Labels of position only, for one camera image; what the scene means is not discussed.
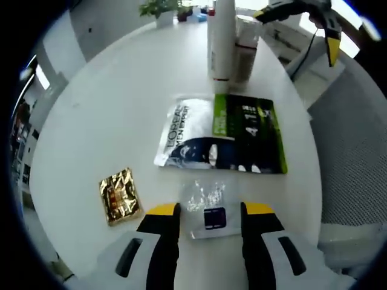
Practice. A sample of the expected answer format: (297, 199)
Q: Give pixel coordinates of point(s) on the large white skincare tube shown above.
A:
(222, 45)

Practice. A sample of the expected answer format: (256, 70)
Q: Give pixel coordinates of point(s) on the clear skincare sachet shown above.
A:
(211, 217)

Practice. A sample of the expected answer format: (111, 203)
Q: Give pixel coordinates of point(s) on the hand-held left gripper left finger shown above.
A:
(163, 241)

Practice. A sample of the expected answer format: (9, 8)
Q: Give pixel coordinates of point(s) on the small plant red pot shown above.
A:
(184, 15)

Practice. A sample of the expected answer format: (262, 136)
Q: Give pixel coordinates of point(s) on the small white skincare bottle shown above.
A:
(246, 66)

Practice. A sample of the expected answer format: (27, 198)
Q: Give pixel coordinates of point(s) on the green black skincare sachet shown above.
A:
(242, 136)

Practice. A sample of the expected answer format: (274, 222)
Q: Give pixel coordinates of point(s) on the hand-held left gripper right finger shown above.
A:
(257, 235)

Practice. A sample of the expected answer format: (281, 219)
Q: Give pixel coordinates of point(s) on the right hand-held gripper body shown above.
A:
(320, 6)

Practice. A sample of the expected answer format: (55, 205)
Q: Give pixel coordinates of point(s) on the gold skincare sachet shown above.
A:
(121, 196)

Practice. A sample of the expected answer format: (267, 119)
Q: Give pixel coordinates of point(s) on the green plant white pot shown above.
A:
(164, 19)

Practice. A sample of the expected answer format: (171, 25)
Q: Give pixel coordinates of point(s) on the blue tissue pack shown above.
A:
(199, 16)

